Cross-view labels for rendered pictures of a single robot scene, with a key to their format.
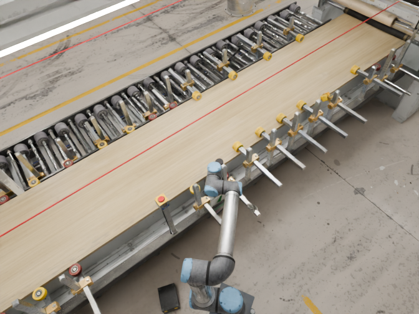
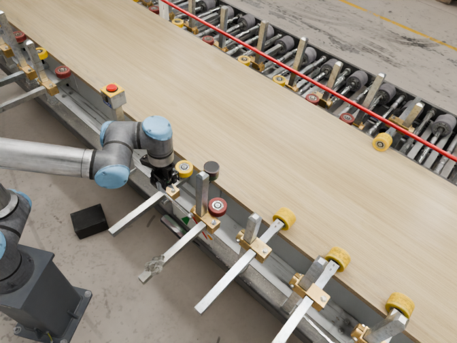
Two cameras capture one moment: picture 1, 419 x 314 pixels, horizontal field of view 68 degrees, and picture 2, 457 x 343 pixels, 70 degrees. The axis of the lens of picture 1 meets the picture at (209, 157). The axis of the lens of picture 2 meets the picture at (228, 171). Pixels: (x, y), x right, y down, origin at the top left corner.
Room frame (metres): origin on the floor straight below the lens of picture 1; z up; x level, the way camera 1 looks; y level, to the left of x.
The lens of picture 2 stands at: (1.07, -0.81, 2.07)
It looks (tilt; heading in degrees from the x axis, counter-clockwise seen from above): 51 degrees down; 67
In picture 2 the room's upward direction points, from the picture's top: 8 degrees clockwise
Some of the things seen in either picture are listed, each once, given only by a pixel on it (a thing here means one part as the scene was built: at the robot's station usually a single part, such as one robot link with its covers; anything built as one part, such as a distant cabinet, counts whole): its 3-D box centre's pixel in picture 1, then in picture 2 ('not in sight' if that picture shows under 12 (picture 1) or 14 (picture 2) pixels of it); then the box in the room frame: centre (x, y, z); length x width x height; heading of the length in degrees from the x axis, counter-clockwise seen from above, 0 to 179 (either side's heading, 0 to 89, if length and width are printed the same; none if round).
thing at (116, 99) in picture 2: (162, 202); (113, 96); (1.00, 0.34, 1.18); 0.07 x 0.07 x 0.08; 32
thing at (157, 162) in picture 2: not in sight; (161, 154); (1.13, -0.02, 1.20); 0.10 x 0.09 x 0.05; 32
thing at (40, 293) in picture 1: (42, 294); (41, 58); (0.58, 1.20, 0.85); 0.08 x 0.08 x 0.11
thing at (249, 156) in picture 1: (248, 166); (246, 248); (1.40, -0.30, 0.89); 0.04 x 0.04 x 0.48; 32
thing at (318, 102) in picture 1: (313, 120); not in sight; (1.79, -0.94, 0.92); 0.04 x 0.04 x 0.48; 32
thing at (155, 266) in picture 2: (252, 206); (156, 263); (1.05, -0.28, 0.87); 0.09 x 0.07 x 0.02; 32
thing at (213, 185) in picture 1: (213, 185); (122, 137); (1.02, -0.01, 1.29); 0.12 x 0.12 x 0.09; 77
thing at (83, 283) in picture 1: (81, 286); (47, 85); (0.62, 0.95, 0.84); 0.14 x 0.06 x 0.05; 122
